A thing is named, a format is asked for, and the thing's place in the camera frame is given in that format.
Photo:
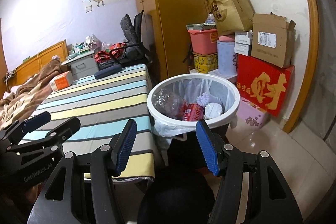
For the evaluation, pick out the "white drink carton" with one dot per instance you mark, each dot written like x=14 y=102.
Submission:
x=213 y=110

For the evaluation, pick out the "grey bedside drawer cabinet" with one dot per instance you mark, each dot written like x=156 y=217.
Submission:
x=84 y=65

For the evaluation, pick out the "wooden wardrobe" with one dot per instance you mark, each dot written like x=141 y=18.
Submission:
x=178 y=16

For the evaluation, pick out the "green patterned flat box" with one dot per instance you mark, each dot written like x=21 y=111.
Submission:
x=199 y=26

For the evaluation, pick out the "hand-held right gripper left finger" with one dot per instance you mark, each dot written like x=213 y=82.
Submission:
x=126 y=150

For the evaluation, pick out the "dark blue glasses case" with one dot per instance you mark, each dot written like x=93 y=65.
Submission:
x=107 y=72

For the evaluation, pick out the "yellow floral tin box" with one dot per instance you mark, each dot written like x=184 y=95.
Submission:
x=206 y=62

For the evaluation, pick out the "light blue cylinder box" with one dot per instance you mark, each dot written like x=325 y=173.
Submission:
x=227 y=58

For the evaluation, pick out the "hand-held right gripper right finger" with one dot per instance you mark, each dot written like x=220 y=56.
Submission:
x=208 y=150

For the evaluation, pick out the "brown blanket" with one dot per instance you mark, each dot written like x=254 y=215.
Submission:
x=26 y=92

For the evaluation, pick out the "white rimmed waste bin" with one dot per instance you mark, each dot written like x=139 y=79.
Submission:
x=155 y=108

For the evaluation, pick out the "power strip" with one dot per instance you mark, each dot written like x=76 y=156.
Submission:
x=8 y=75

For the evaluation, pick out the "white gift box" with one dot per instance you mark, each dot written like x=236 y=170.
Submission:
x=223 y=74

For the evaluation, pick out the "red cartoon drink can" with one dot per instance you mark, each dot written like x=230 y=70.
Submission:
x=193 y=112

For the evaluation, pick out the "orange and white box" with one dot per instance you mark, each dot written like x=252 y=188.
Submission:
x=61 y=81

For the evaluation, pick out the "pink round box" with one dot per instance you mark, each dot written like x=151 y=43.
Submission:
x=226 y=37

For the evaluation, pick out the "clear plastic bottle red label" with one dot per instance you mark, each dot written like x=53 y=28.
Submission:
x=170 y=103

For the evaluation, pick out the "pink bedding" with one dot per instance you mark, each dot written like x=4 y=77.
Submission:
x=13 y=88

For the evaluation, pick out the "open cardboard box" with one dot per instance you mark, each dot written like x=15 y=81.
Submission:
x=270 y=56

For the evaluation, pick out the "red gift box gold print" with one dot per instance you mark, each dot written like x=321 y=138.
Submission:
x=262 y=66

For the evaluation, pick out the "white plastic bag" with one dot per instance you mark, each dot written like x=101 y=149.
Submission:
x=104 y=45

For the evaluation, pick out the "pink floral box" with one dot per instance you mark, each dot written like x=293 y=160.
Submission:
x=252 y=116

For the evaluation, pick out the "striped tablecloth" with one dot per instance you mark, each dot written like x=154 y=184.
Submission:
x=105 y=98

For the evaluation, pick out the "brown paper bag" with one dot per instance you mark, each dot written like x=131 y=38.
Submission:
x=231 y=14

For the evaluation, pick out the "red striped bag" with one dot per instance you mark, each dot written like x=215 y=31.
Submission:
x=103 y=56

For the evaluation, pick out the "clutter of small boxes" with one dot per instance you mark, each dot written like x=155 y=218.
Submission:
x=81 y=49

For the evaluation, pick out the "wooden bed headboard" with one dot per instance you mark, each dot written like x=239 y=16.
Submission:
x=47 y=53

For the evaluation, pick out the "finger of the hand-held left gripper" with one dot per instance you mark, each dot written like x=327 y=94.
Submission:
x=36 y=120
x=65 y=129

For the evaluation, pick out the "pink plastic storage bin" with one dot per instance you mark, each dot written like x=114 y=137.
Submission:
x=202 y=43

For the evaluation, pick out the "wooden door frame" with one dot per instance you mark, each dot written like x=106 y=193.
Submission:
x=312 y=43

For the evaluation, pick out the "black office chair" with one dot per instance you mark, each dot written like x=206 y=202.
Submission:
x=128 y=27

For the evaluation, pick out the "white light switch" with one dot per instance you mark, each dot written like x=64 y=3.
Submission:
x=89 y=8

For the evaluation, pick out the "white plastic bin liner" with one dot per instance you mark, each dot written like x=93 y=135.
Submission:
x=220 y=90

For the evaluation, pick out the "clear plastic bag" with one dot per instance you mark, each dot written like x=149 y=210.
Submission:
x=210 y=19

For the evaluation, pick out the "white flat box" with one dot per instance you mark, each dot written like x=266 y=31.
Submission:
x=242 y=49
x=243 y=42
x=244 y=35

